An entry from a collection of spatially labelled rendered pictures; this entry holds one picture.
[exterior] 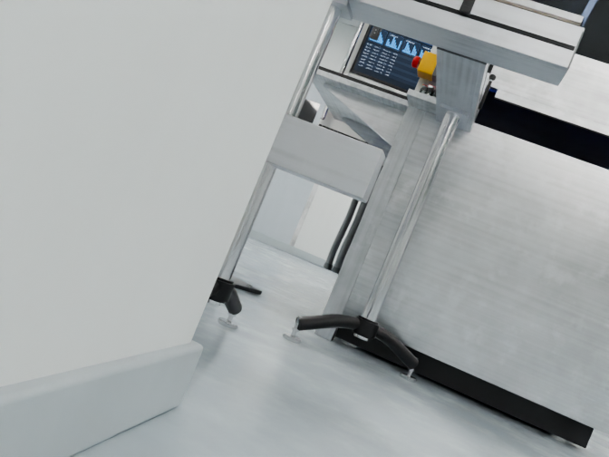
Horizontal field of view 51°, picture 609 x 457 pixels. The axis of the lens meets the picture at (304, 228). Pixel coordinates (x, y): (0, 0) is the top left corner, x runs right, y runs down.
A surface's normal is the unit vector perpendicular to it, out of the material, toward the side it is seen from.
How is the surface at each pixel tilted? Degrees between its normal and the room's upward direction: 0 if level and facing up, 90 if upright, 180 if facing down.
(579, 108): 90
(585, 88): 90
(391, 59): 90
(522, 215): 90
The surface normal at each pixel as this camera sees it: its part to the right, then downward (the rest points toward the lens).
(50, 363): 0.90, 0.37
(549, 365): -0.20, -0.09
